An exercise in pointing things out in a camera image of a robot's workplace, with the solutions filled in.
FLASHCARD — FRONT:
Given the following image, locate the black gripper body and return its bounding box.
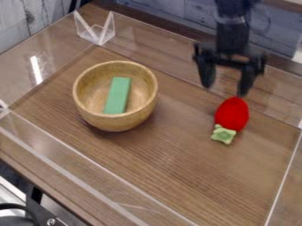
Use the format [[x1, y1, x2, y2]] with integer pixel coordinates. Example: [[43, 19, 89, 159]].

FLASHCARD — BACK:
[[192, 17, 267, 75]]

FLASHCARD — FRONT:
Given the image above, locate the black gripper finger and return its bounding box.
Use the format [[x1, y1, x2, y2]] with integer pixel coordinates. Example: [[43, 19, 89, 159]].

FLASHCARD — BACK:
[[196, 56, 216, 89], [236, 64, 256, 98]]

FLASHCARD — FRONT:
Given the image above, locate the red plush strawberry toy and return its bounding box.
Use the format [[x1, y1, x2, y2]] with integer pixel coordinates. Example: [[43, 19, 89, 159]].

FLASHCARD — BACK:
[[211, 96, 250, 145]]

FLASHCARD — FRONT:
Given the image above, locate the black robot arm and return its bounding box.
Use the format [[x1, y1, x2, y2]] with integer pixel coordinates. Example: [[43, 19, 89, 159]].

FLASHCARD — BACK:
[[192, 0, 267, 97]]

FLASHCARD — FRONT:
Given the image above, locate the clear acrylic table guard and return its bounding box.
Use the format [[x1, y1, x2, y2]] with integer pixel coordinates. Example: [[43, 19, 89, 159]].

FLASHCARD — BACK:
[[0, 13, 302, 226]]

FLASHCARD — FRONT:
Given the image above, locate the wooden bowl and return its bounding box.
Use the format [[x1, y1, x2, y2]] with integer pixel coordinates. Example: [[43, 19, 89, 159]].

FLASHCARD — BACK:
[[72, 60, 157, 132]]

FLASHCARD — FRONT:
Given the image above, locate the green rectangular block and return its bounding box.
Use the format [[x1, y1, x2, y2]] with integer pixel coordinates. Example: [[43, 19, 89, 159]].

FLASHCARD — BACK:
[[103, 77, 131, 114]]

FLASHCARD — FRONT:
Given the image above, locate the clear acrylic corner bracket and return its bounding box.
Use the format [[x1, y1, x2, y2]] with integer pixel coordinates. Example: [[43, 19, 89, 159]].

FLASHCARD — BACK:
[[73, 11, 116, 46]]

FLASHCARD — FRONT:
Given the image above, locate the black metal table bracket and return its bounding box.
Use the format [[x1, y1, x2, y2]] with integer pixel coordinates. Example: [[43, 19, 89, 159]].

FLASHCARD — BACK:
[[25, 185, 79, 226]]

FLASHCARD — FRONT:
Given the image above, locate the black cable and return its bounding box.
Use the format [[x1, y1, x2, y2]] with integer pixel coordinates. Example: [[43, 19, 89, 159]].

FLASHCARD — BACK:
[[0, 202, 39, 226]]

